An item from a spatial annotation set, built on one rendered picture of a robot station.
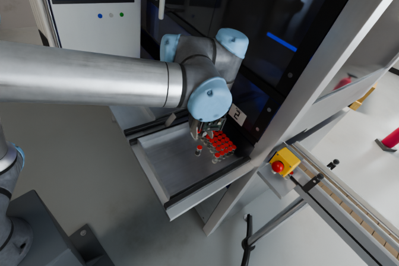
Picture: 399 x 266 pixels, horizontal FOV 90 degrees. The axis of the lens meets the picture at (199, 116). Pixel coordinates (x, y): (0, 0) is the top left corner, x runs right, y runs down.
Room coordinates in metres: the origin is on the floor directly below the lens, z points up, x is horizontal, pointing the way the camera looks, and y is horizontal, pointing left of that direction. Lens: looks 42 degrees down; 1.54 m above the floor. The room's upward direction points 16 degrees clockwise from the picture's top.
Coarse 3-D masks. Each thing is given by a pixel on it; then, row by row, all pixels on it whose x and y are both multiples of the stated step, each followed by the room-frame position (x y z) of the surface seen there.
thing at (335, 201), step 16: (304, 160) 0.56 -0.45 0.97; (336, 160) 0.58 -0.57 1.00; (304, 176) 0.51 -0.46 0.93; (320, 176) 0.48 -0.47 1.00; (336, 176) 0.52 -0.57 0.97; (304, 192) 0.48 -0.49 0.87; (320, 192) 0.46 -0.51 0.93; (336, 192) 0.45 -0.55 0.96; (352, 192) 0.48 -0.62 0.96; (320, 208) 0.43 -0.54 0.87; (336, 208) 0.41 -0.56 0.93; (352, 208) 0.41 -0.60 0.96; (368, 208) 0.43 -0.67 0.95; (336, 224) 0.38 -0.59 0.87; (352, 224) 0.37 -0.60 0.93; (368, 224) 0.37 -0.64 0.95; (384, 224) 0.40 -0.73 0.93; (352, 240) 0.34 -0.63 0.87; (368, 240) 0.33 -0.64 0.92; (384, 240) 0.34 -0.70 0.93; (368, 256) 0.30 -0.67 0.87; (384, 256) 0.30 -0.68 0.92
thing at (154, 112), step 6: (150, 108) 0.69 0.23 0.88; (156, 108) 0.70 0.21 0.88; (162, 108) 0.71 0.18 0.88; (168, 108) 0.73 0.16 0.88; (174, 108) 0.74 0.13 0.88; (180, 108) 0.75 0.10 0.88; (186, 108) 0.73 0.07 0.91; (150, 114) 0.64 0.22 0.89; (156, 114) 0.66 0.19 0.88; (162, 114) 0.67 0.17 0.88; (168, 114) 0.66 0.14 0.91
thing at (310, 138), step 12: (348, 108) 1.24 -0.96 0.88; (324, 120) 1.02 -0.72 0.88; (336, 120) 1.12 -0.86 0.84; (300, 132) 0.84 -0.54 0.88; (312, 132) 0.87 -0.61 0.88; (324, 132) 1.11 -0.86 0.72; (288, 144) 0.72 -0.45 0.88; (312, 144) 1.09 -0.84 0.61; (216, 192) 0.59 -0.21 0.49; (252, 192) 0.69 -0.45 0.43; (204, 204) 0.61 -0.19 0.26; (216, 204) 0.57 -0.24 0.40; (240, 204) 0.65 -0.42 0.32; (204, 216) 0.58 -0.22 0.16; (228, 216) 0.61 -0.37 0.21
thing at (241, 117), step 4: (232, 104) 0.68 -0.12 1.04; (232, 108) 0.68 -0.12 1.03; (236, 108) 0.66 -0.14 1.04; (232, 112) 0.67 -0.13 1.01; (236, 112) 0.66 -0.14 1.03; (240, 112) 0.65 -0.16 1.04; (232, 116) 0.66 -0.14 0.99; (236, 116) 0.65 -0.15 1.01; (240, 116) 0.64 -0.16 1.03; (244, 116) 0.63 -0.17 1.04; (236, 120) 0.65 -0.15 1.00; (240, 120) 0.63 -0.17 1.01; (244, 120) 0.62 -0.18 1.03; (240, 124) 0.63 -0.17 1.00
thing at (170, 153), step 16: (176, 128) 0.60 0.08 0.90; (144, 144) 0.48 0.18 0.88; (160, 144) 0.50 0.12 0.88; (176, 144) 0.53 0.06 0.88; (192, 144) 0.55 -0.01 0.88; (160, 160) 0.43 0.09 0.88; (176, 160) 0.45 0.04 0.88; (192, 160) 0.47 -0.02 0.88; (208, 160) 0.49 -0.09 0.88; (224, 160) 0.52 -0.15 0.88; (160, 176) 0.37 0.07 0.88; (176, 176) 0.38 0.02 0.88; (192, 176) 0.40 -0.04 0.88; (208, 176) 0.41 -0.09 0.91; (176, 192) 0.31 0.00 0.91
